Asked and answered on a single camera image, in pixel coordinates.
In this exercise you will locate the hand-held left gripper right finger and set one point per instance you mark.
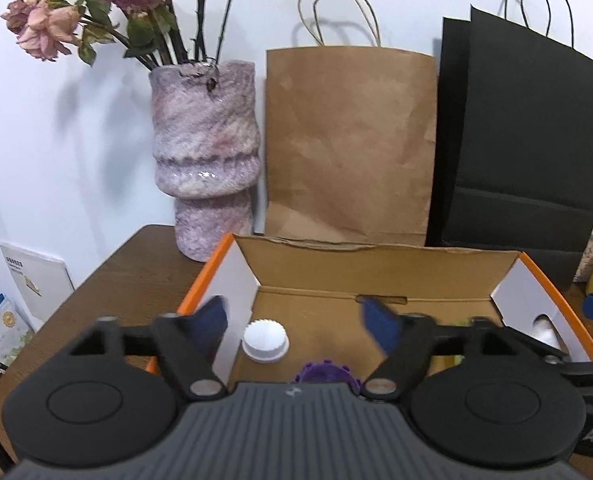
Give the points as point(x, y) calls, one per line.
point(381, 325)

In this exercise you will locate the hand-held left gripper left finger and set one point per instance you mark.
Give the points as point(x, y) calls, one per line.
point(210, 322)

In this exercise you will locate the white ribbed bottle cap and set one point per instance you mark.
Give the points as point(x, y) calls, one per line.
point(265, 342)

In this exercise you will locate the purple ribbed jar lid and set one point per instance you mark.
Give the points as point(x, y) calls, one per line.
point(321, 372)

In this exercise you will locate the red cardboard box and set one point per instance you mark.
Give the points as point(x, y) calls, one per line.
point(326, 270)

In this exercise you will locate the brown paper bag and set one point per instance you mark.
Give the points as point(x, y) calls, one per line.
point(351, 150)

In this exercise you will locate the white flat carton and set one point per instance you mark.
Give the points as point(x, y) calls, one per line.
point(31, 280)

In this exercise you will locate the purple marbled ceramic vase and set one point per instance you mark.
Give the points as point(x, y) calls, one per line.
point(201, 135)

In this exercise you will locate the black paper bag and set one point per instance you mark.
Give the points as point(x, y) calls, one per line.
point(516, 135)

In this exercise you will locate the dried rose bouquet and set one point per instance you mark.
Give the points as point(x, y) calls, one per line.
point(46, 25)

